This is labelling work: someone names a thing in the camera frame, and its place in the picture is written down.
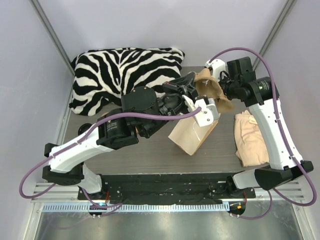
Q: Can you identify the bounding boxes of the brown paper bag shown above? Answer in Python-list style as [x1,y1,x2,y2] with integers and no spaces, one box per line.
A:
[168,68,234,156]

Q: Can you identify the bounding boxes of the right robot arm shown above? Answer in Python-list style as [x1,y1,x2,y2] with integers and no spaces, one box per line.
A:
[220,57,314,198]

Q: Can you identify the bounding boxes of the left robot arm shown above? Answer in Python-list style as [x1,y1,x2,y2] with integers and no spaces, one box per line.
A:
[42,72,198,200]

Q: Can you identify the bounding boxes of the zebra print pillow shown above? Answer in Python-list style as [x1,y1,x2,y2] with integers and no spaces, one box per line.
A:
[69,47,185,116]

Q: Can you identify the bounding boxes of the beige cloth bag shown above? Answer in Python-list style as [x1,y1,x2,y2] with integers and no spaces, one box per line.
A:
[234,110,269,167]

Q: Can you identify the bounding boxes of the black lid front left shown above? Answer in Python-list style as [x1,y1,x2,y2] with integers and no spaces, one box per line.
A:
[77,123,92,136]

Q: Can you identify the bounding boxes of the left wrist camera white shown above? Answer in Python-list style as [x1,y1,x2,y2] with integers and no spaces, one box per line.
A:
[182,95,220,127]

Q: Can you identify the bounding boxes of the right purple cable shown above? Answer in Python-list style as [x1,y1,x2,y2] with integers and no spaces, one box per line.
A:
[208,47,316,220]

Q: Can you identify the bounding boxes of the purple cable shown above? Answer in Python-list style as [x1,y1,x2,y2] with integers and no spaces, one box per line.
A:
[19,106,202,221]
[208,47,316,220]

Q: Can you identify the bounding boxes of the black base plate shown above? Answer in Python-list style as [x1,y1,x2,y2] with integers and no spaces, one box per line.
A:
[89,172,256,206]

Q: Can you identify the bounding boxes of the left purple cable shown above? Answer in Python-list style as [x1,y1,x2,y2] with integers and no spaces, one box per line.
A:
[19,106,202,221]

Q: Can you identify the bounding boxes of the aluminium rail frame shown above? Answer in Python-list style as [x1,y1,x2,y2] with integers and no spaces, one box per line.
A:
[23,186,315,240]

